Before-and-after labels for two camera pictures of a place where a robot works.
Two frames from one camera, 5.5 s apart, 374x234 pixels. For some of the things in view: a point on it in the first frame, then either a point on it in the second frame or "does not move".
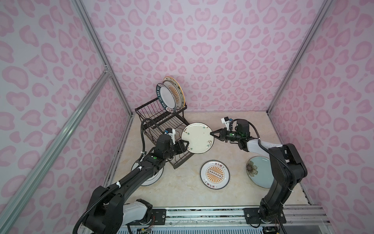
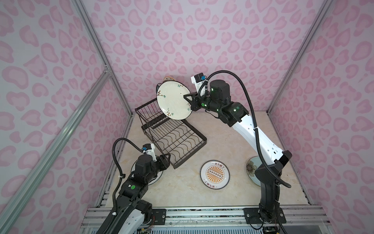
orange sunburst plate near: (215, 174) does not move
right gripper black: (224, 136) to (194, 101)
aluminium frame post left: (94, 38) does not move
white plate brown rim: (198, 135) to (170, 98)
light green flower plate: (259, 170) does not move
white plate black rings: (152, 180) does not move
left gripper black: (180, 146) to (163, 163)
